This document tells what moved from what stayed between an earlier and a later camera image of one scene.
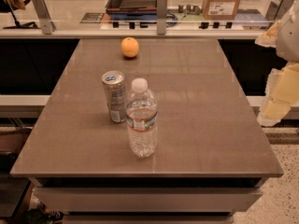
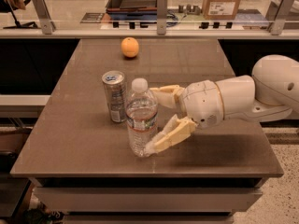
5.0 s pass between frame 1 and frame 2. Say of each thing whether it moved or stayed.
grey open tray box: stayed
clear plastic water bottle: stayed
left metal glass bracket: stayed
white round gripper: moved
